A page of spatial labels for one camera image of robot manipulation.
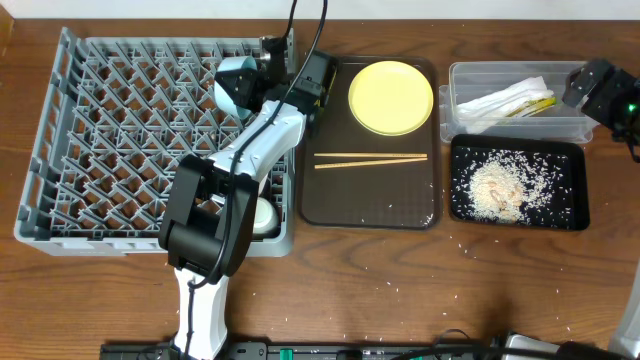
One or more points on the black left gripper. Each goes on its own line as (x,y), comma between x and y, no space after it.
(245,85)

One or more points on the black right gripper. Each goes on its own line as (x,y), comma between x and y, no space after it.
(617,82)

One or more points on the light blue bowl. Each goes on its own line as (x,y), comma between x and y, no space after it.
(233,63)

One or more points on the green chopstick wrapper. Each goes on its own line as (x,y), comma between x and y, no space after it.
(531,108)

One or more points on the rice leftovers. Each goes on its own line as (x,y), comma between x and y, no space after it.
(511,187)

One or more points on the white napkin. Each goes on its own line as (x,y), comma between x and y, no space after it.
(480,114)

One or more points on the cream plastic cup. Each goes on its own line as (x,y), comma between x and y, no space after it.
(266,220)

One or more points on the yellow plate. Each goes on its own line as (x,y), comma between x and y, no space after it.
(391,98)

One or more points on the wooden chopstick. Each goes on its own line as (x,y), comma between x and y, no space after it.
(368,163)
(372,155)

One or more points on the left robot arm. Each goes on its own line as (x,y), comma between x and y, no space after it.
(208,223)

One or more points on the black waste tray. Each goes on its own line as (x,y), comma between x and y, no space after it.
(572,151)

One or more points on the clear plastic bin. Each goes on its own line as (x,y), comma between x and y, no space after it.
(471,80)

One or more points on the grey dish rack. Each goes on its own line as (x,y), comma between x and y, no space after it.
(119,116)

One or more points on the brown serving tray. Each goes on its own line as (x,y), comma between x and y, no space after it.
(391,196)

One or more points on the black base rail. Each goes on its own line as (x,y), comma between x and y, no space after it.
(265,351)

